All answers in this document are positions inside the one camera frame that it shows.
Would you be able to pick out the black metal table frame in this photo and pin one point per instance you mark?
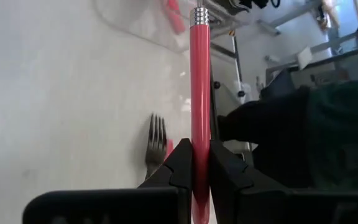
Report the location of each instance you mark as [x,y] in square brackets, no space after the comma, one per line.
[213,118]

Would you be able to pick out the grey metal stand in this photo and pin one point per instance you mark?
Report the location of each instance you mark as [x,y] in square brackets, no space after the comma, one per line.
[236,62]

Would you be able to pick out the clear plastic bin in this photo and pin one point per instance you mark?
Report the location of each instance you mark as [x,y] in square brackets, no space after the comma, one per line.
[129,18]

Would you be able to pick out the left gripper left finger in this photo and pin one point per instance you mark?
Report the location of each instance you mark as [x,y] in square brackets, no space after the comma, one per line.
[104,208]

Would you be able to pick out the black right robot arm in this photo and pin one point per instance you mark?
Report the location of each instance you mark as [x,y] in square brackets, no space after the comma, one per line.
[253,3]

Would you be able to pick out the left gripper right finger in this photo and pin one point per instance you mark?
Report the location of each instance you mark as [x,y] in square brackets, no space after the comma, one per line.
[291,208]

